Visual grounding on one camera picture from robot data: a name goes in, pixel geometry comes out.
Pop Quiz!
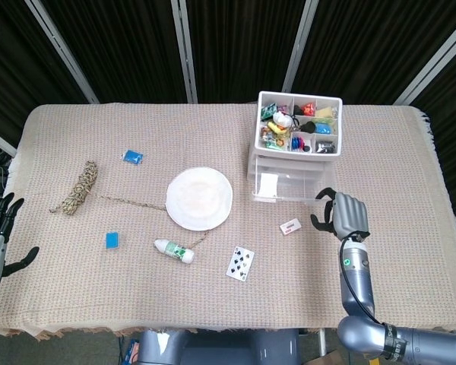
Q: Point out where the black grey right robot hand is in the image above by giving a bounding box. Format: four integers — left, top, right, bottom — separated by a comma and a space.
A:
310, 186, 370, 241

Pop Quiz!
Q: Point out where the white paper slip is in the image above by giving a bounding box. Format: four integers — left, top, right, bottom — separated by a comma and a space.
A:
258, 173, 278, 198

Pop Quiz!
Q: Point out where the blue plastic packet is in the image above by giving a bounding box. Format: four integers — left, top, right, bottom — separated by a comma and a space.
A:
121, 149, 145, 165

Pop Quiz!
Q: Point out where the white paper plate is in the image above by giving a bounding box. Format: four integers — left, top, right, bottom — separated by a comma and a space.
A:
166, 167, 234, 232

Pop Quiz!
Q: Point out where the beige woven tablecloth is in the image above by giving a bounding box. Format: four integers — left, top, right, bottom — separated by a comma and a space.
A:
0, 102, 456, 339

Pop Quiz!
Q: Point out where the white plastic drawer unit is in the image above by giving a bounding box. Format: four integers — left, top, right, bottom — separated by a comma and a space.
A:
246, 90, 344, 183

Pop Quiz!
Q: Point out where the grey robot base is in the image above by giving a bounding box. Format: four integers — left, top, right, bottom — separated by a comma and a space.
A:
136, 328, 301, 365

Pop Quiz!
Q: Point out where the black pleated curtain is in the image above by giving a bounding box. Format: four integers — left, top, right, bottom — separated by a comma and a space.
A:
0, 0, 456, 221

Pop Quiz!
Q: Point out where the clear plastic box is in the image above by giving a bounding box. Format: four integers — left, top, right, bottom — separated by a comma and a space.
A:
250, 156, 337, 203

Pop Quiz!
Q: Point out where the white bottle green label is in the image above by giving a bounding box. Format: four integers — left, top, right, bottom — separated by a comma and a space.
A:
154, 238, 195, 265

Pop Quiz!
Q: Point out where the white metal frame post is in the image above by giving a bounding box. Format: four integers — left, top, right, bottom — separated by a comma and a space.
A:
24, 0, 100, 104
170, 0, 198, 104
0, 125, 18, 157
393, 14, 456, 106
280, 0, 320, 94

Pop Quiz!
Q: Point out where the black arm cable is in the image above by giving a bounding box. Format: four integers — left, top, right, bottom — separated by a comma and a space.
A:
339, 237, 388, 325

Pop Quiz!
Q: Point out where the eight of spades card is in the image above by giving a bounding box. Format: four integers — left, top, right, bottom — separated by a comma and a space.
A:
226, 245, 256, 283

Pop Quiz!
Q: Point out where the braided straw rope bundle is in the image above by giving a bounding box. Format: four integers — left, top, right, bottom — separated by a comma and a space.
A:
48, 160, 211, 248

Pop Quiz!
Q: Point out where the small white box red label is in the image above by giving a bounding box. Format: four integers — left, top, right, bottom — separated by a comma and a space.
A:
279, 218, 302, 236

